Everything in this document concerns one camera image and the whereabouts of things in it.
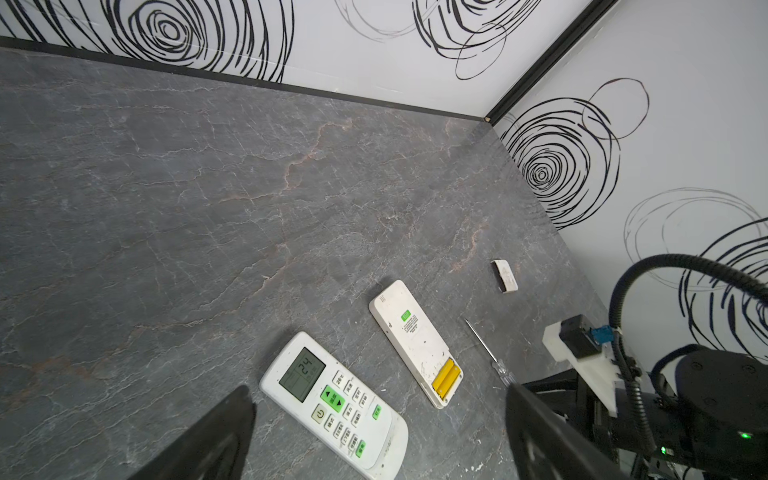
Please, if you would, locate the clear handle screwdriver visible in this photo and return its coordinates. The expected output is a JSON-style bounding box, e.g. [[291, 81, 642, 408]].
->
[[464, 319, 515, 387]]

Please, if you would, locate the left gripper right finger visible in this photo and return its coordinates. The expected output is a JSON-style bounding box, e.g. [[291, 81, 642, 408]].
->
[[505, 383, 627, 479]]

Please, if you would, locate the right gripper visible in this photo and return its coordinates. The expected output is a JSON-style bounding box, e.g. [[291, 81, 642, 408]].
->
[[523, 369, 652, 479]]

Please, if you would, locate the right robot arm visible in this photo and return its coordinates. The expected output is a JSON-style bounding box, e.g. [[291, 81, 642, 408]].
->
[[525, 345, 767, 479]]

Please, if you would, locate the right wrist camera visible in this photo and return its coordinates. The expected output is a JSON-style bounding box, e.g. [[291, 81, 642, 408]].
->
[[542, 314, 621, 418]]

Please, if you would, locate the yellow battery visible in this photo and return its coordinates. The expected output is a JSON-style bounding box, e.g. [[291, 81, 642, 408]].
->
[[436, 362, 461, 399], [432, 358, 454, 392]]

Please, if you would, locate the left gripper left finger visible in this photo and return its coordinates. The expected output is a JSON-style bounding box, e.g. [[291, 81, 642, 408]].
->
[[132, 385, 257, 479]]

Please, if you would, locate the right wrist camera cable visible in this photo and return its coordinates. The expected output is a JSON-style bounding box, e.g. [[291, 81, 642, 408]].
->
[[608, 253, 768, 457]]

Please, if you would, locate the white remote with batteries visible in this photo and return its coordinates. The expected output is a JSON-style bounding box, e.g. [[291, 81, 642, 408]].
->
[[369, 280, 464, 409]]

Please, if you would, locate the white battery cover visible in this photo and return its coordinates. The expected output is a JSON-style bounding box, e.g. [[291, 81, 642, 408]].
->
[[491, 259, 519, 294]]

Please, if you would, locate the white remote tilted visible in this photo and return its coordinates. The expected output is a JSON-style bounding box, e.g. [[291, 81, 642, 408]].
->
[[260, 332, 409, 479]]

